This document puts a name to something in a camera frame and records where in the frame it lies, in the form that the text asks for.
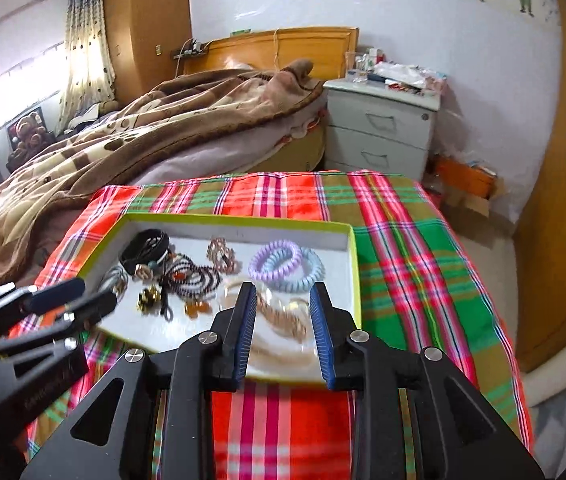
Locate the wooden wardrobe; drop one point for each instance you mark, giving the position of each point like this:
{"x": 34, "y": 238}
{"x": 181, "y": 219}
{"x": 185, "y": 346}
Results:
{"x": 148, "y": 30}

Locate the gold flower hair clip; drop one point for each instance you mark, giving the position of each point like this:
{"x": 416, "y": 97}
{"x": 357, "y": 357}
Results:
{"x": 149, "y": 300}

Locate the wooden door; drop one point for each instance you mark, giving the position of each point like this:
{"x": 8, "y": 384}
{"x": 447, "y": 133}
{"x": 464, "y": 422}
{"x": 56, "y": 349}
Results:
{"x": 563, "y": 210}

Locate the drinking glass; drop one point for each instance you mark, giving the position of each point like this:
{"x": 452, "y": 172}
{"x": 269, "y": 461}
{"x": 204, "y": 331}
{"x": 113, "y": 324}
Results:
{"x": 357, "y": 67}

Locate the power strip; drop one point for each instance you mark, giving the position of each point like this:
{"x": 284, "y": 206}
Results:
{"x": 190, "y": 50}

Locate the clutter of small packets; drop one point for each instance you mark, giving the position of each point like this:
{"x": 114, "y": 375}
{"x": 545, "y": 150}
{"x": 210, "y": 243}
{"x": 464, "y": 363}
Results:
{"x": 408, "y": 77}

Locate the window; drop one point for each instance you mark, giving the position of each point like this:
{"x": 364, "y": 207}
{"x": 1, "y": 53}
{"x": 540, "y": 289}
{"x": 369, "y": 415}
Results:
{"x": 18, "y": 90}

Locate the white paper roll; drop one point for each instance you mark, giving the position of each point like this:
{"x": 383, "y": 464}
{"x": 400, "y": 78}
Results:
{"x": 555, "y": 375}

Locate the white nightstand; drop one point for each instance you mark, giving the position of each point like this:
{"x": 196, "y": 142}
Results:
{"x": 378, "y": 125}

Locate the amber bead pendant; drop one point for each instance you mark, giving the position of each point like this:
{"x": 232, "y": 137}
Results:
{"x": 198, "y": 309}

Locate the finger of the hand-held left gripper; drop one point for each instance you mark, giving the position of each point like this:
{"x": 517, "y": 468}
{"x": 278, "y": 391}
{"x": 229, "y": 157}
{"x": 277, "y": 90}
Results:
{"x": 90, "y": 310}
{"x": 58, "y": 292}

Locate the spotted cream curtain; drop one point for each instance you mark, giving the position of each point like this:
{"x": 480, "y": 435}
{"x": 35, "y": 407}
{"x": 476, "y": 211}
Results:
{"x": 85, "y": 50}

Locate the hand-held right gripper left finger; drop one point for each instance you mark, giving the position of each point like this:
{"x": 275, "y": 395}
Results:
{"x": 243, "y": 340}

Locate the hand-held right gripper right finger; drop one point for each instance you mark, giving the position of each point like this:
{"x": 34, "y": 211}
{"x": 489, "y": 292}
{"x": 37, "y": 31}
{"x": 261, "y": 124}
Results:
{"x": 322, "y": 340}

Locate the orange box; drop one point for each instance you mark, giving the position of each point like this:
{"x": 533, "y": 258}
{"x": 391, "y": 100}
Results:
{"x": 465, "y": 175}

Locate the yellow-green cardboard box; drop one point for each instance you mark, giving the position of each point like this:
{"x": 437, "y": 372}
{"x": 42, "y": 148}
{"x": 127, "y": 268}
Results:
{"x": 233, "y": 232}

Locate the red green plaid cloth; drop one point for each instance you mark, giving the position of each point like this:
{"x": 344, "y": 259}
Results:
{"x": 413, "y": 270}

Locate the mauve bed sheet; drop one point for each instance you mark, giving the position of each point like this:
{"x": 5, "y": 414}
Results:
{"x": 203, "y": 160}

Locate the brown patterned blanket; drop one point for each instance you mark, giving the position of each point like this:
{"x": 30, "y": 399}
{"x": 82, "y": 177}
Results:
{"x": 128, "y": 135}

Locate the wooden bed headboard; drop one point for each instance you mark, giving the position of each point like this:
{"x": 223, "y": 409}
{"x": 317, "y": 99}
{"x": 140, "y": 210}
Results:
{"x": 288, "y": 50}

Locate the brown teddy bear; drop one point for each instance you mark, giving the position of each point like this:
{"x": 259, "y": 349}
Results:
{"x": 29, "y": 132}

